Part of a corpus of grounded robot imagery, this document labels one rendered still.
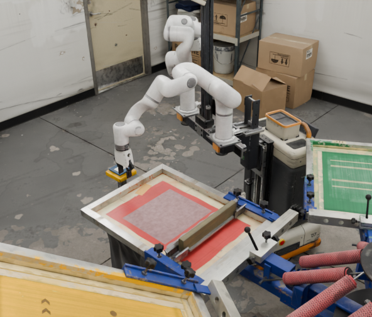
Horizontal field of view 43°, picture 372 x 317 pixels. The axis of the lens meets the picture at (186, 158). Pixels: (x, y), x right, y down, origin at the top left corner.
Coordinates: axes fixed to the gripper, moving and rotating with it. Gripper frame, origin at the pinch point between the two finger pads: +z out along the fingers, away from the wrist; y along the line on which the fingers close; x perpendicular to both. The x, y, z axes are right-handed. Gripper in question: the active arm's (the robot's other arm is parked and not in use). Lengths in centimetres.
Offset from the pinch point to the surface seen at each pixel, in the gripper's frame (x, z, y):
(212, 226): -1, 5, -59
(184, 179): -25.5, 8.9, -19.2
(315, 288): 1, 6, -114
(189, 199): -16.7, 12.2, -30.8
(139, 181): -7.7, 8.8, -1.8
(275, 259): 0, 4, -94
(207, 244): 4, 12, -61
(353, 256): -4, -13, -124
